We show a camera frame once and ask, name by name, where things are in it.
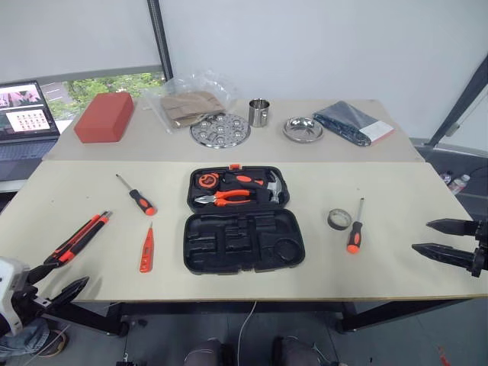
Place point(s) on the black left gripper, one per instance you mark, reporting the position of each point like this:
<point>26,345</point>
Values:
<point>32,303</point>

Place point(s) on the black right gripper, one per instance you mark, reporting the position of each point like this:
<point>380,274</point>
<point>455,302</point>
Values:
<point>482,248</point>

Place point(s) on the black orange utility knife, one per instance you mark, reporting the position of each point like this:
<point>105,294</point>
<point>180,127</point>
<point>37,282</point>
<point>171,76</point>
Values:
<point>78,238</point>

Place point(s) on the orange voltage tester pen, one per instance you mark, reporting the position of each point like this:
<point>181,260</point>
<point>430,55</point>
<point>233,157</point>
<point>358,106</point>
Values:
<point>146,251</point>

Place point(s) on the black orange screwdriver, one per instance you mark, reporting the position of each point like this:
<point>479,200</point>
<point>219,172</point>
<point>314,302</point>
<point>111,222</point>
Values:
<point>355,233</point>
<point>138,198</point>

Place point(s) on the black electrical tape roll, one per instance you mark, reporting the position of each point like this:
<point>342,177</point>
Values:
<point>332,225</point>

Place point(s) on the black tool case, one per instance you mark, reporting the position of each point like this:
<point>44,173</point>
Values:
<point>244,248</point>

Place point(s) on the small plastic bottle white cap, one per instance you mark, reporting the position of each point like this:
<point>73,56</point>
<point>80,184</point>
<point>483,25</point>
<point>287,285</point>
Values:
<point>459,183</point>

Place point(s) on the person leg in jeans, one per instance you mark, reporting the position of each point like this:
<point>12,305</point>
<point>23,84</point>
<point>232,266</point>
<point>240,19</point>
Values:
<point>23,339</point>

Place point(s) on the black diagonal metal beam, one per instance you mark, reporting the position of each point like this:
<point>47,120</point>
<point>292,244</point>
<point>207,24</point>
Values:
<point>461,99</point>

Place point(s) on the dark blue packaged cloth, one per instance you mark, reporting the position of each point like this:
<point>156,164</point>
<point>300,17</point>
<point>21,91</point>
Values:
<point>343,118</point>

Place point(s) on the dark rounded shape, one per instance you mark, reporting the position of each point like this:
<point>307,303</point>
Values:
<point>295,352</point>
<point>204,354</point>

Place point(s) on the open laptop computer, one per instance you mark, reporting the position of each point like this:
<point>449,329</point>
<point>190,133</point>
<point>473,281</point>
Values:
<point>24,114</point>

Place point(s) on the red rectangular box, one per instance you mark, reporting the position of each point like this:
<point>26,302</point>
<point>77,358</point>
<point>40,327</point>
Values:
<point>103,118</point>

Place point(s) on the orange black tape measure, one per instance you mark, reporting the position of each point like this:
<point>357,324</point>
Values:
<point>208,180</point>

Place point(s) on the small stainless steel bowl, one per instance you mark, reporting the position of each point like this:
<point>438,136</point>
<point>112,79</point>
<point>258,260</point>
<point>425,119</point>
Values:
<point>303,129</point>

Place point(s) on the brown folded paper bag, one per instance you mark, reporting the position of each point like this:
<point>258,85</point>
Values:
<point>188,108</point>

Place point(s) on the round perforated steel plate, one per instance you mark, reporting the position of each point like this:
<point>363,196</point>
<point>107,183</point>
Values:
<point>221,131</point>

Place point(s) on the stainless steel cup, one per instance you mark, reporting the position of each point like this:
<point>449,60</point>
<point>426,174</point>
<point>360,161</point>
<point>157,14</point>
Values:
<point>259,114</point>

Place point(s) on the clear plastic bag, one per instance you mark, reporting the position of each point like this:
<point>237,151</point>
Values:
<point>225,89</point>

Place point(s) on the black window pillar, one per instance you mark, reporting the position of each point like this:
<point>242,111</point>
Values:
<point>160,38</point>

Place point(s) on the black metal table frame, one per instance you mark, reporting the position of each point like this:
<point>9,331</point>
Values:
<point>95,317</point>

